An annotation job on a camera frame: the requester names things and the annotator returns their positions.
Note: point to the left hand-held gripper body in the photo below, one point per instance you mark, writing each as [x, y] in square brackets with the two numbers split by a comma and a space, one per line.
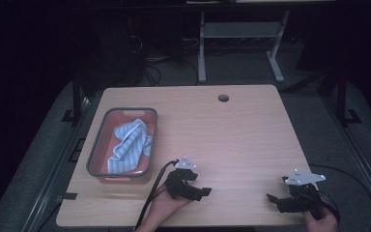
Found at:
[176, 184]

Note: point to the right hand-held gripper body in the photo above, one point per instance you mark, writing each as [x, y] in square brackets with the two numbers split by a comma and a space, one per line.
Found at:
[304, 193]

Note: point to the blue white striped towel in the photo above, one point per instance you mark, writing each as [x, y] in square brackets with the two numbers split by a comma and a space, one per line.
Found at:
[129, 146]

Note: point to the red basin with grey rim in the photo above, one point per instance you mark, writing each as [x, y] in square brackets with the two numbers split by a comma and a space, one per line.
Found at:
[100, 154]

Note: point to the person's left hand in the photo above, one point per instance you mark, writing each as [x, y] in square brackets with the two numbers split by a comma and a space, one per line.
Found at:
[164, 207]

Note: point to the person's right hand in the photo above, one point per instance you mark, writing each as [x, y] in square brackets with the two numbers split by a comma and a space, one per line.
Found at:
[322, 223]

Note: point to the black tape strip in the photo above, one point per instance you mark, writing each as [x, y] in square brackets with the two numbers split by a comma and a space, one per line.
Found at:
[67, 196]

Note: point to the aluminium floor rail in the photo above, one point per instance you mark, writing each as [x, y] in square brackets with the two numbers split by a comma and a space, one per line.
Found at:
[360, 161]
[50, 180]

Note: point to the black metal post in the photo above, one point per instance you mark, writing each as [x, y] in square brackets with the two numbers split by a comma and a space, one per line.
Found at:
[76, 100]
[343, 100]

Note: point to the grey metal desk frame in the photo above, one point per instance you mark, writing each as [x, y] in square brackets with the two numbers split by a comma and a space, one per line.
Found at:
[241, 29]

